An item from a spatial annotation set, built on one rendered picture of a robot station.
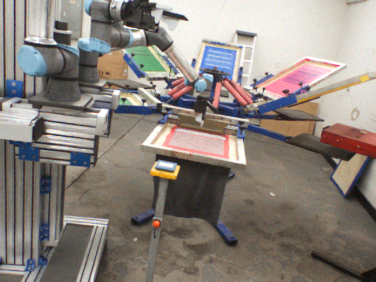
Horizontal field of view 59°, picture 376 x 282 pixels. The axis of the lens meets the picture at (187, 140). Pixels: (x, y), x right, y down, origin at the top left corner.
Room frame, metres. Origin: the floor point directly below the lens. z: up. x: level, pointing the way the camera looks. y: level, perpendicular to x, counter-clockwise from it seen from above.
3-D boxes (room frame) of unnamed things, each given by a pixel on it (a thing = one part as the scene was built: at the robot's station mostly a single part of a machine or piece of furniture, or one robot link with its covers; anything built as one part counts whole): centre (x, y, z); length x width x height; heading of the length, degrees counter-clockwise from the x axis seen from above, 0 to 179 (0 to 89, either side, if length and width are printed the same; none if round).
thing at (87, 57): (1.95, 0.64, 1.42); 0.13 x 0.12 x 0.14; 19
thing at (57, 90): (1.45, 0.58, 1.31); 0.15 x 0.15 x 0.10
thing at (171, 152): (2.13, -0.07, 0.97); 0.79 x 0.58 x 0.04; 176
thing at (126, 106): (2.78, 0.67, 1.05); 1.08 x 0.61 x 0.23; 116
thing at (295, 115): (3.47, -0.75, 0.91); 1.34 x 0.40 x 0.08; 116
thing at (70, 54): (1.45, 0.58, 1.42); 0.13 x 0.12 x 0.14; 162
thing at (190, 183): (1.84, -0.05, 0.74); 0.45 x 0.03 x 0.43; 86
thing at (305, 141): (2.81, -0.70, 0.91); 1.34 x 0.40 x 0.08; 56
